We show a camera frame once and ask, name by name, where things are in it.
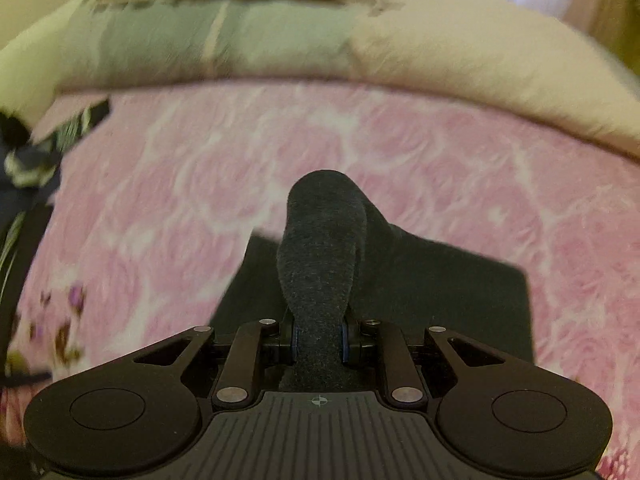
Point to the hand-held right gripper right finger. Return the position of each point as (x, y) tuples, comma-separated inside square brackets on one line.
[(346, 347)]

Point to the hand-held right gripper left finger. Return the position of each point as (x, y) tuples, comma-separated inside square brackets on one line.
[(295, 347)]

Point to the dark grey fleece pants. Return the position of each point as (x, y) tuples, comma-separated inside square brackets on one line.
[(320, 240)]

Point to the black white striped garment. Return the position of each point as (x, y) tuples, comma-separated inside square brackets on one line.
[(75, 125)]

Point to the navy blue garment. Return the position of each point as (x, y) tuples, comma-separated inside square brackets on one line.
[(20, 195)]

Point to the grey pillow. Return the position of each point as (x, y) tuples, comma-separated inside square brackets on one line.
[(160, 45)]

